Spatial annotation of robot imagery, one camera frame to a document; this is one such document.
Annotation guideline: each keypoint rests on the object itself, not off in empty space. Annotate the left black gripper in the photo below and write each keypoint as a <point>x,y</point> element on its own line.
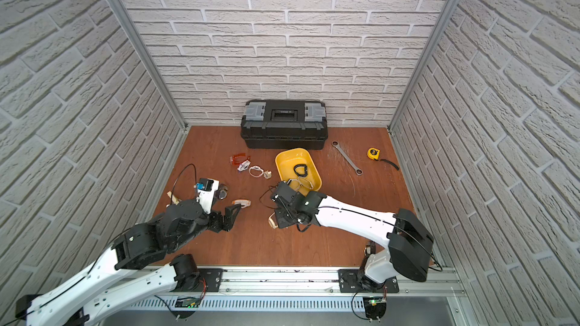
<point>220,219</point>

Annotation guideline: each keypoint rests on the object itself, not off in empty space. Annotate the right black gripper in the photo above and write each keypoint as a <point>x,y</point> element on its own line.
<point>280,220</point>

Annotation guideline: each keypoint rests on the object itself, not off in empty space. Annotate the yellow plastic tray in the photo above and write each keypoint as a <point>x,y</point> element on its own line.
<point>286,160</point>

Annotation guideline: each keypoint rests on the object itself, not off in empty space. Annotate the tan wooden watch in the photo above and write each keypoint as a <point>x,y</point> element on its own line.
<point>174,200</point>

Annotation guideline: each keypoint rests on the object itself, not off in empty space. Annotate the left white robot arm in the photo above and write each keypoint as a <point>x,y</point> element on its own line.
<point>95,292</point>

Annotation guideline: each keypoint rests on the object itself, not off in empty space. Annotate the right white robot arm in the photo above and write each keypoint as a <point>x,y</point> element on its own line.
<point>407,244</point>

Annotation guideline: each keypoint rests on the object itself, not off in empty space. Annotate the purple white toy watch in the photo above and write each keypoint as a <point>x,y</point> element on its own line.
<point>244,166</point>

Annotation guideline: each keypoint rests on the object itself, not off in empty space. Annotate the red translucent watch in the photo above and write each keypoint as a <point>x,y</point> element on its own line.
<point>239,158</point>

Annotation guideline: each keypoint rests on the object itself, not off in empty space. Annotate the dark watch near base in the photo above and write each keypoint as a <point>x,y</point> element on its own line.
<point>370,249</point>

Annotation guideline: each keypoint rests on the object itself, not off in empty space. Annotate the silver wrench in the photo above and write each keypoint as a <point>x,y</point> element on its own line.
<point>356,169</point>

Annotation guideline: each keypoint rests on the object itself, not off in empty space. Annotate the black plastic toolbox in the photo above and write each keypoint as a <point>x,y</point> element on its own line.
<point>284,124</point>

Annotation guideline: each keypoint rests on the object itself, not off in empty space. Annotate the yellow tape measure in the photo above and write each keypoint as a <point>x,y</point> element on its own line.
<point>375,155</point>

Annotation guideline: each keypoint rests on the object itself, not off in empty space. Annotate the white strap watch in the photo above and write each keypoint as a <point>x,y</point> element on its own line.
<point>257,172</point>

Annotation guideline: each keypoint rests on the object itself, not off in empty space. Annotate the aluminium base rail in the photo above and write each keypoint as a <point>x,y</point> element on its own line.
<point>301,289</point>

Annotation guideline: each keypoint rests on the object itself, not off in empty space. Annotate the aluminium corner post left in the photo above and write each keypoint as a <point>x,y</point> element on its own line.
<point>141,50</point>

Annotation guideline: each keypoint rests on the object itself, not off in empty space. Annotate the aluminium corner post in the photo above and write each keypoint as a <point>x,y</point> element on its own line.
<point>141,50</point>
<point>431,45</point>

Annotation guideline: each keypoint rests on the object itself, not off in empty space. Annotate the aluminium corner post right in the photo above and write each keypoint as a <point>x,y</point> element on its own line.
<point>431,45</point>

